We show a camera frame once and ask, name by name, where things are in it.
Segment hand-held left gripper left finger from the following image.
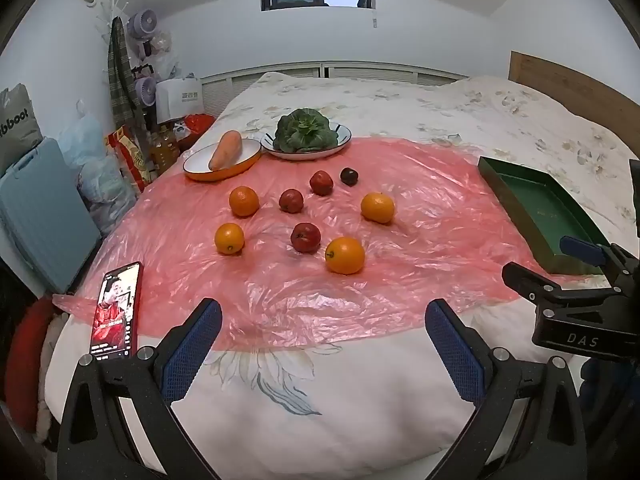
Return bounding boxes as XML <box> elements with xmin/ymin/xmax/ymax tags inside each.
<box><xmin>56</xmin><ymin>297</ymin><xmax>223</xmax><ymax>480</ymax></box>

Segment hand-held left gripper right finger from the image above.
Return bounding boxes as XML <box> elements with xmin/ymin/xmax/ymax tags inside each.
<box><xmin>424</xmin><ymin>298</ymin><xmax>588</xmax><ymax>480</ymax></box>

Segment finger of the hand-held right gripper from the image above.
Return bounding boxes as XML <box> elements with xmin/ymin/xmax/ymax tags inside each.
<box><xmin>559</xmin><ymin>235</ymin><xmax>640</xmax><ymax>291</ymax></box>
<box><xmin>501</xmin><ymin>261</ymin><xmax>623</xmax><ymax>307</ymax></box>

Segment green metal tray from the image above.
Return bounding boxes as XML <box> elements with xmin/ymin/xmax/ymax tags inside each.
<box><xmin>477</xmin><ymin>156</ymin><xmax>612</xmax><ymax>276</ymax></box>

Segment orange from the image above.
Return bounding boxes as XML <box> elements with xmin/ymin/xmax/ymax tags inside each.
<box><xmin>214</xmin><ymin>223</ymin><xmax>246</xmax><ymax>256</ymax></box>
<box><xmin>325</xmin><ymin>236</ymin><xmax>366</xmax><ymax>276</ymax></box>
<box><xmin>360</xmin><ymin>192</ymin><xmax>396</xmax><ymax>224</ymax></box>
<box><xmin>229</xmin><ymin>186</ymin><xmax>261</xmax><ymax>218</ymax></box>

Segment red apple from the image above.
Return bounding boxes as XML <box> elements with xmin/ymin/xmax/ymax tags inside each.
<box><xmin>278</xmin><ymin>188</ymin><xmax>305</xmax><ymax>214</ymax></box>
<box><xmin>290</xmin><ymin>222</ymin><xmax>322</xmax><ymax>253</ymax></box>
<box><xmin>309</xmin><ymin>170</ymin><xmax>335</xmax><ymax>196</ymax></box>

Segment smartphone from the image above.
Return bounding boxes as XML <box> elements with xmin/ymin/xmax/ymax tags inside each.
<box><xmin>89</xmin><ymin>261</ymin><xmax>144</xmax><ymax>361</ymax></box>

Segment pink plastic sheet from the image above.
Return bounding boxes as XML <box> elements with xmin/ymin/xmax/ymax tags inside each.
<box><xmin>52</xmin><ymin>135</ymin><xmax>621</xmax><ymax>348</ymax></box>

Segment wooden headboard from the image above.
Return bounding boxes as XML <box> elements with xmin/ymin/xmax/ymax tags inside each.
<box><xmin>508</xmin><ymin>50</ymin><xmax>640</xmax><ymax>151</ymax></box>

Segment red cloth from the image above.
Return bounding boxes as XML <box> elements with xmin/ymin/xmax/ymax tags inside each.
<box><xmin>5</xmin><ymin>296</ymin><xmax>63</xmax><ymax>433</ymax></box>

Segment orange rimmed plate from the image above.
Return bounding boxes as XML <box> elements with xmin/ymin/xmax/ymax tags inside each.
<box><xmin>182</xmin><ymin>138</ymin><xmax>263</xmax><ymax>183</ymax></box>

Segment blue folding case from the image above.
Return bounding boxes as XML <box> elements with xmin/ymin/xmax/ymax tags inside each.
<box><xmin>0</xmin><ymin>137</ymin><xmax>103</xmax><ymax>295</ymax></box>

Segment cooking oil bottle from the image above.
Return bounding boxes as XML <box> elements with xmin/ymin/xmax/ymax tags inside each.
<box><xmin>150</xmin><ymin>127</ymin><xmax>180</xmax><ymax>176</ymax></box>

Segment carrot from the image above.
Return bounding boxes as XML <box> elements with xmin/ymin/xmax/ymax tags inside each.
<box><xmin>208</xmin><ymin>130</ymin><xmax>244</xmax><ymax>171</ymax></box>

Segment pale blue plastic bags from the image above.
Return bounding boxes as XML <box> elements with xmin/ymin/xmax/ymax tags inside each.
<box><xmin>57</xmin><ymin>100</ymin><xmax>138</xmax><ymax>236</ymax></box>

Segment red and yellow sack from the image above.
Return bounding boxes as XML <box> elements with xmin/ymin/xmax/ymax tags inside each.
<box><xmin>104</xmin><ymin>127</ymin><xmax>151</xmax><ymax>191</ymax></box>

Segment red bag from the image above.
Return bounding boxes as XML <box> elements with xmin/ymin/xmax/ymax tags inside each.
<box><xmin>184</xmin><ymin>114</ymin><xmax>217</xmax><ymax>136</ymax></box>

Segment floral bed blanket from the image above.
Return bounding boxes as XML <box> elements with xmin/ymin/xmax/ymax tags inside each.
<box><xmin>42</xmin><ymin>71</ymin><xmax>640</xmax><ymax>476</ymax></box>

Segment green leafy vegetable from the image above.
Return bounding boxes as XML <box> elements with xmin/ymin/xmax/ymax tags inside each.
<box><xmin>272</xmin><ymin>108</ymin><xmax>341</xmax><ymax>153</ymax></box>

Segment white plate with dark rim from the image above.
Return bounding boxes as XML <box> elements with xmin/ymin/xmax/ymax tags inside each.
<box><xmin>260</xmin><ymin>122</ymin><xmax>352</xmax><ymax>161</ymax></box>

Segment white cardboard box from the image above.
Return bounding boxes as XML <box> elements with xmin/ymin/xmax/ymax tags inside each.
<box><xmin>156</xmin><ymin>76</ymin><xmax>205</xmax><ymax>123</ymax></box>

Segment purple fan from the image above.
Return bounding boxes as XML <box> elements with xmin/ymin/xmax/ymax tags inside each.
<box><xmin>126</xmin><ymin>8</ymin><xmax>160</xmax><ymax>43</ymax></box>
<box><xmin>132</xmin><ymin>76</ymin><xmax>160</xmax><ymax>108</ymax></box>

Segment plaid garment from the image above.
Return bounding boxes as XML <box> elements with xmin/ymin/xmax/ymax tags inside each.
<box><xmin>107</xmin><ymin>16</ymin><xmax>136</xmax><ymax>131</ymax></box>

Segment grey shopping bag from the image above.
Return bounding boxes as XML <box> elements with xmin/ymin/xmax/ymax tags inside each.
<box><xmin>0</xmin><ymin>83</ymin><xmax>45</xmax><ymax>173</ymax></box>

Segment clear plastic bag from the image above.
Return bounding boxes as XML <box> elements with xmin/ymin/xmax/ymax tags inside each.
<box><xmin>150</xmin><ymin>30</ymin><xmax>178</xmax><ymax>76</ymax></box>

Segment white coat rack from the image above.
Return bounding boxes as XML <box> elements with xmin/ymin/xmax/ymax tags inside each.
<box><xmin>95</xmin><ymin>0</ymin><xmax>133</xmax><ymax>126</ymax></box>

